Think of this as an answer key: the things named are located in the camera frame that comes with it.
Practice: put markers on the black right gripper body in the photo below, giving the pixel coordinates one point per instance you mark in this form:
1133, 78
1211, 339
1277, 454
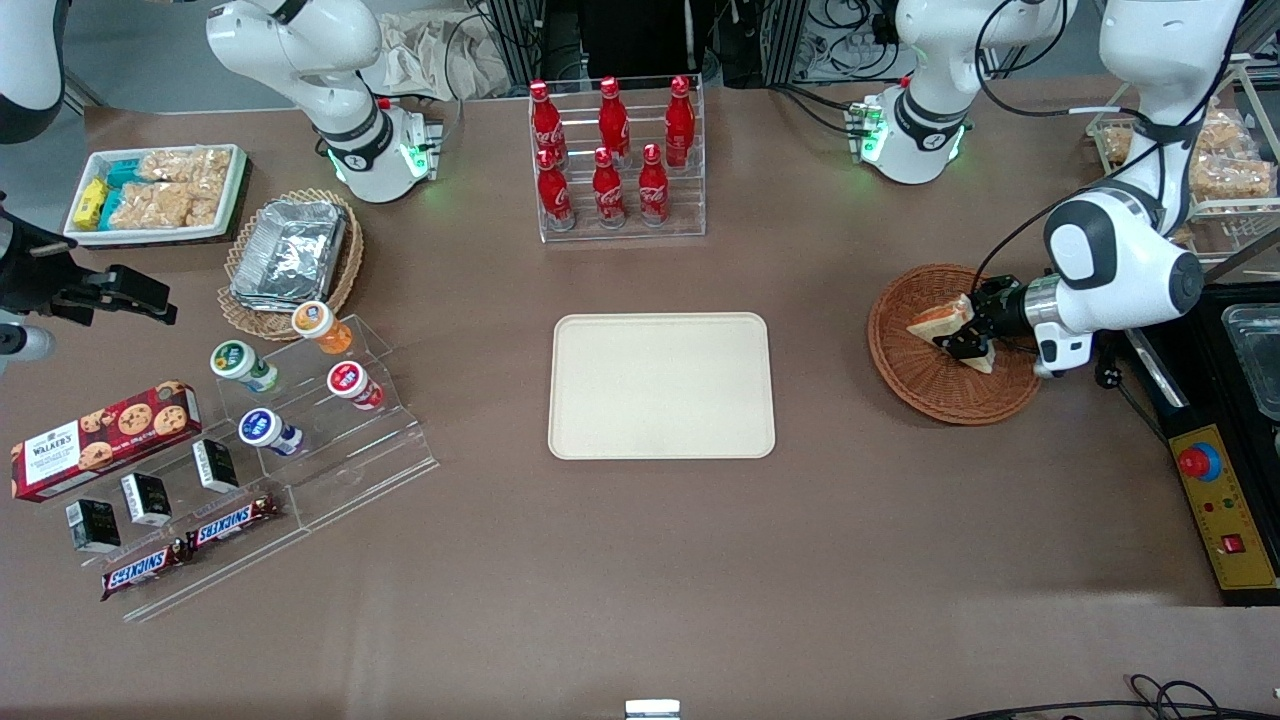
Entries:
40, 281

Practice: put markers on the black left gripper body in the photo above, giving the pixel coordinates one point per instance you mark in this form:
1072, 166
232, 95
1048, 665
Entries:
1001, 306

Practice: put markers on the triangular sandwich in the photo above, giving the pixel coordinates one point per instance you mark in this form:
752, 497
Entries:
940, 318

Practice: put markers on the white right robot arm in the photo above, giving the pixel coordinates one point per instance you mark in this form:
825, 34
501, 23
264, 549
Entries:
300, 50

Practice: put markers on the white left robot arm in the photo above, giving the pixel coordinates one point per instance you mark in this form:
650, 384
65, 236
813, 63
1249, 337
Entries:
1120, 270

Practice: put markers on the brown wicker basket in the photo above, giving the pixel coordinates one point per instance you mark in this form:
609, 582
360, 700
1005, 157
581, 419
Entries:
940, 395

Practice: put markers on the white rectangular snack tray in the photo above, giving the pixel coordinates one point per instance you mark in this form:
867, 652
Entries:
235, 190

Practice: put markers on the light wicker basket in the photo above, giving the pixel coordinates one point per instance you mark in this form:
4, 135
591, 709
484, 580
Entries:
345, 280

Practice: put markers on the beige plastic tray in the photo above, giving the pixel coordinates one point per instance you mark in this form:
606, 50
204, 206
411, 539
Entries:
660, 385

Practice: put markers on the clear rice cracker snack pack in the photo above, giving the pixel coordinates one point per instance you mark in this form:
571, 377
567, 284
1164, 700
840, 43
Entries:
1232, 180
155, 206
1118, 146
1228, 130
185, 166

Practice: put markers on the yellow snack packet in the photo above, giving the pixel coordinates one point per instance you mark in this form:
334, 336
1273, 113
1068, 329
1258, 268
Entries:
90, 203

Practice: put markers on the teal snack packet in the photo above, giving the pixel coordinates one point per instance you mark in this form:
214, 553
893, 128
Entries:
111, 208
122, 174

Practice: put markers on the green yogurt cup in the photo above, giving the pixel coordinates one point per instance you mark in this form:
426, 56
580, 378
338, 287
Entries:
233, 360

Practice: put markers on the red Walkers cookie box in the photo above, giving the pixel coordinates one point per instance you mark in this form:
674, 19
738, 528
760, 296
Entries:
100, 440

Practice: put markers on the aluminium foil container stack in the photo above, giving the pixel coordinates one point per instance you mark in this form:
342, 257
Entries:
290, 255

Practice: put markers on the orange yogurt cup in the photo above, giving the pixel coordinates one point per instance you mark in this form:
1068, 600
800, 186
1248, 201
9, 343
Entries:
315, 320

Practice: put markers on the blue yogurt cup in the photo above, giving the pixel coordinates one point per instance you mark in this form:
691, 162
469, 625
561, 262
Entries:
262, 428

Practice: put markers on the small black carton box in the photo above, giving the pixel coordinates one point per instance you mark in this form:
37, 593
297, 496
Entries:
93, 526
216, 466
147, 499

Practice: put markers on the black electric appliance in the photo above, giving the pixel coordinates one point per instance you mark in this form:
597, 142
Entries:
1200, 340

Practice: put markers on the red yogurt cup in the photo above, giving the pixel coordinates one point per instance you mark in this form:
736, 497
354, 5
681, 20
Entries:
347, 381

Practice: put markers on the Snickers chocolate bar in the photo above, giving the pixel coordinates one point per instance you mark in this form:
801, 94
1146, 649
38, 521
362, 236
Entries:
235, 522
145, 569

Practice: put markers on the steel food container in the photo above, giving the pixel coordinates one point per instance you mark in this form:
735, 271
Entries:
1255, 360

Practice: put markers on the clear acrylic stepped display stand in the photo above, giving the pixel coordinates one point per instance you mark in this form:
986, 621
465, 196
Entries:
350, 470

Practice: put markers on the clear acrylic bottle rack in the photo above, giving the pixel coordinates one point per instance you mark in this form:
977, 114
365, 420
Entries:
690, 205

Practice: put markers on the red cola bottle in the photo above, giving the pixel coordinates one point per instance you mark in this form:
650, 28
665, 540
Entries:
608, 190
554, 192
680, 118
653, 187
613, 118
545, 120

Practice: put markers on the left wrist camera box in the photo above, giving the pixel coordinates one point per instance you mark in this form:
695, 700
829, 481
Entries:
1065, 355

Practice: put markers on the white grey bracket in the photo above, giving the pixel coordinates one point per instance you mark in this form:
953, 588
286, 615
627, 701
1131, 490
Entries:
652, 710

